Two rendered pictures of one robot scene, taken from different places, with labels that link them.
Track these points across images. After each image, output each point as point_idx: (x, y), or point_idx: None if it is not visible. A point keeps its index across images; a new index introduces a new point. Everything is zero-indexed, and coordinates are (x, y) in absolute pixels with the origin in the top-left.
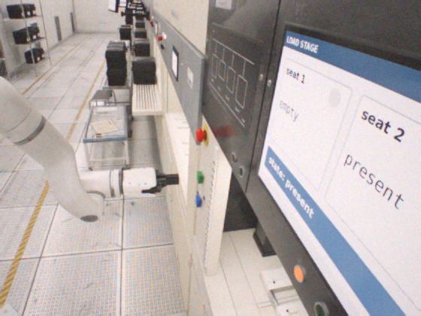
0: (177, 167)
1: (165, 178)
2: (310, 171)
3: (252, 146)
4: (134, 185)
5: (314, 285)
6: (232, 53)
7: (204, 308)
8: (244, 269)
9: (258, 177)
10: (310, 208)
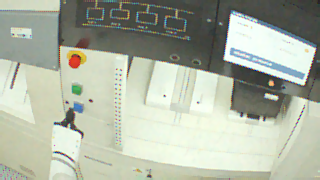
0: None
1: (71, 121)
2: (266, 53)
3: (210, 48)
4: (76, 150)
5: (279, 82)
6: (145, 5)
7: (137, 171)
8: (130, 114)
9: (224, 61)
10: (269, 63)
